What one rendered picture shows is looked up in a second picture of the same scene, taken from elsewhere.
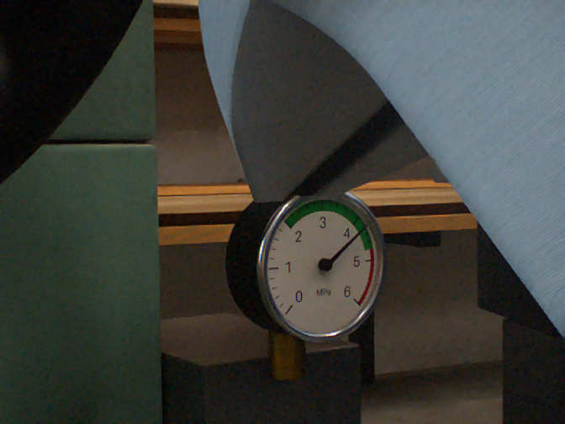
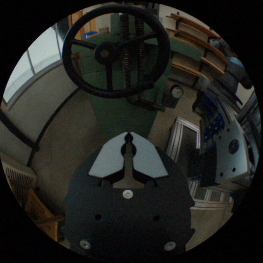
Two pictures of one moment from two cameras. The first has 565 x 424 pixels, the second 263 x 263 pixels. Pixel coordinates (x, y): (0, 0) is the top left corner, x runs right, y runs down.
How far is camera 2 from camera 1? 0.13 m
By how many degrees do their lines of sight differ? 62
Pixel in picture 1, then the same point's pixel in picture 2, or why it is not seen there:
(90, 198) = (161, 78)
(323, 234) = (178, 90)
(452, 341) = not seen: hidden behind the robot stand
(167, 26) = not seen: hidden behind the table
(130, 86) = (167, 71)
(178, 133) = (185, 60)
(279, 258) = (173, 91)
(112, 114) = (165, 72)
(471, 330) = not seen: hidden behind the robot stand
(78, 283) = (159, 84)
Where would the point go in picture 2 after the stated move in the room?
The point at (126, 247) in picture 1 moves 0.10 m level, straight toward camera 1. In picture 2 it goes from (163, 83) to (158, 90)
